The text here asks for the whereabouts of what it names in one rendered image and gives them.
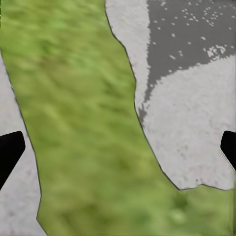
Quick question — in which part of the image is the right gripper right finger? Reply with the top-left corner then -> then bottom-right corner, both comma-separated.
220,130 -> 236,170

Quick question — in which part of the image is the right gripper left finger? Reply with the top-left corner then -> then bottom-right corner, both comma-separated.
0,131 -> 26,189

